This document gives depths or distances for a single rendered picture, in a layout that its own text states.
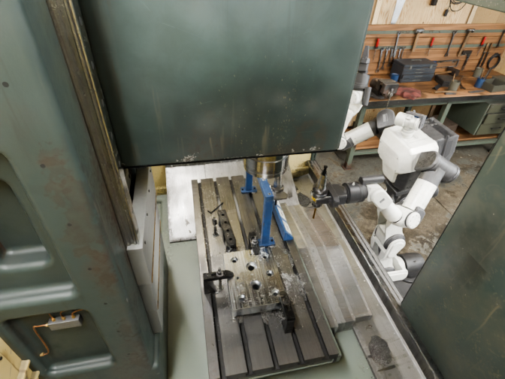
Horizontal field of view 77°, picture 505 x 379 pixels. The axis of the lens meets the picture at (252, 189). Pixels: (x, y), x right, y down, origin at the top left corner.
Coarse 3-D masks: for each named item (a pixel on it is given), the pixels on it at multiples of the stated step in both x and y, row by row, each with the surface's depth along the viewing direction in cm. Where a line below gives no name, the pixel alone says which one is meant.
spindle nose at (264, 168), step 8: (248, 160) 106; (256, 160) 104; (264, 160) 103; (272, 160) 103; (280, 160) 105; (288, 160) 109; (248, 168) 108; (256, 168) 106; (264, 168) 105; (272, 168) 105; (280, 168) 107; (256, 176) 108; (264, 176) 107; (272, 176) 107
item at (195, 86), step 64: (128, 0) 65; (192, 0) 67; (256, 0) 70; (320, 0) 72; (128, 64) 72; (192, 64) 75; (256, 64) 78; (320, 64) 81; (128, 128) 82; (192, 128) 85; (256, 128) 89; (320, 128) 94
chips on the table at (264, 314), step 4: (216, 288) 143; (216, 292) 141; (228, 308) 136; (280, 308) 136; (264, 312) 135; (268, 312) 135; (280, 312) 135; (236, 316) 133; (240, 316) 134; (264, 316) 133; (268, 316) 133; (280, 316) 134; (232, 320) 131; (240, 320) 133; (264, 320) 132; (280, 320) 132; (228, 324) 130; (280, 324) 131; (240, 336) 126
